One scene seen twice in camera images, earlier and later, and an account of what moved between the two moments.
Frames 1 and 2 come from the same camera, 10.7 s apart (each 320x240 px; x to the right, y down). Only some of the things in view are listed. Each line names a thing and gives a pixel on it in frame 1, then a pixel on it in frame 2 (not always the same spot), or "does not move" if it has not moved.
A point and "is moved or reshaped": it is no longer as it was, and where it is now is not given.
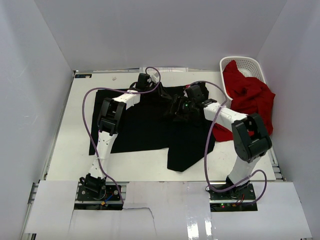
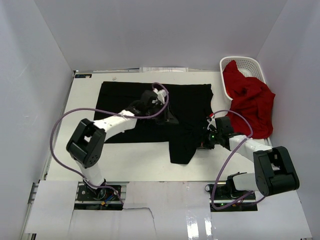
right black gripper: (178, 100) -> (204, 143)
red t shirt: (249, 95) does not move
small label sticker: (83, 75) does not move
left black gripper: (160, 91) -> (167, 116)
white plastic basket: (249, 67) does not move
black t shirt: (146, 126) is moved or reshaped
